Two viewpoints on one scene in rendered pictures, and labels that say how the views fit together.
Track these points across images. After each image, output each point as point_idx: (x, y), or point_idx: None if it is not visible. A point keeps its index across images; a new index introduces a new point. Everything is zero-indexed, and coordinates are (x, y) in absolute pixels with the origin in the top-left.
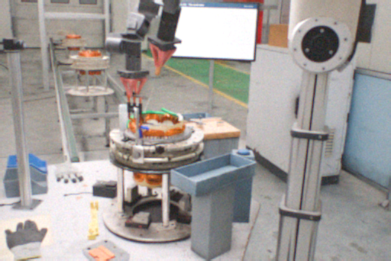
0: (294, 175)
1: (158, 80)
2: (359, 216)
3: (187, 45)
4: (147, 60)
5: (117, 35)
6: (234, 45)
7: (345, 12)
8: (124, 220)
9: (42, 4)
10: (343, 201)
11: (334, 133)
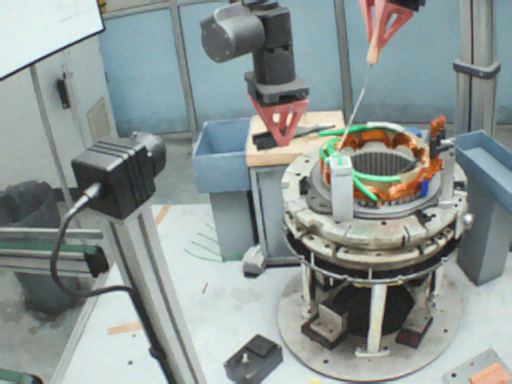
0: (489, 123)
1: None
2: (195, 177)
3: (4, 53)
4: None
5: (235, 10)
6: (71, 19)
7: None
8: (396, 349)
9: None
10: (159, 175)
11: (103, 103)
